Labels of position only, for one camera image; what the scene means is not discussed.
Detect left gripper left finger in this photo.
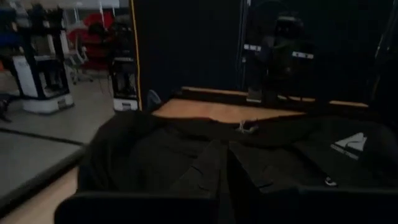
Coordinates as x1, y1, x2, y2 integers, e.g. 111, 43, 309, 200
169, 139, 229, 200

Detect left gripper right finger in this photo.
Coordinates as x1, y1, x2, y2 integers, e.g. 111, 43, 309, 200
228, 142, 301, 195

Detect black partition yellow edge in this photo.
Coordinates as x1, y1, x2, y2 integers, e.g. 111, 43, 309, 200
129, 0, 398, 110

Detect black backpack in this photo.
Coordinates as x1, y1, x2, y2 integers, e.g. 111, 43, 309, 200
76, 110, 398, 200

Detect grey office chair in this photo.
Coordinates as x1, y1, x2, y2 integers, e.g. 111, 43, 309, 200
65, 34, 95, 85

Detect red chair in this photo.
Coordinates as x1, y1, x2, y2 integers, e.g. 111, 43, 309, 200
67, 11, 115, 72

